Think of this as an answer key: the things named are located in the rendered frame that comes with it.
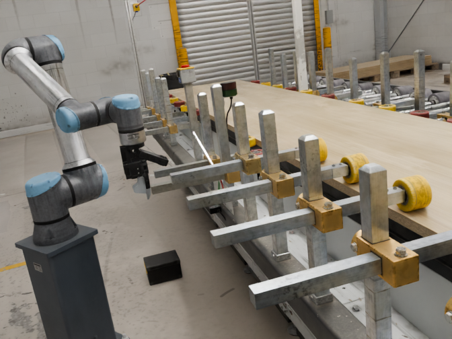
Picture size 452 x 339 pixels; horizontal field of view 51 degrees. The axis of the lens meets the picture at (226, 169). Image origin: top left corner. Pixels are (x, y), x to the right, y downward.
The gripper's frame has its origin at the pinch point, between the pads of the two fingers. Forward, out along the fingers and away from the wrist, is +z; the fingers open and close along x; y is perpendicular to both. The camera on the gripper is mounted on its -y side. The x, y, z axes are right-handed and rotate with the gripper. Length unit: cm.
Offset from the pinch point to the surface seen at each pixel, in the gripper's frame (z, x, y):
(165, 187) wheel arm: -2.3, 1.5, -5.9
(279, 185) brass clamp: -13, 55, -29
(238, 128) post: -23.5, 22.7, -29.9
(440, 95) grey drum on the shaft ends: -2, -62, -178
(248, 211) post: 5.5, 22.7, -29.8
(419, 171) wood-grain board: -8, 54, -74
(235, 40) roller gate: -27, -796, -290
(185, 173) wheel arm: -13.2, 26.5, -9.9
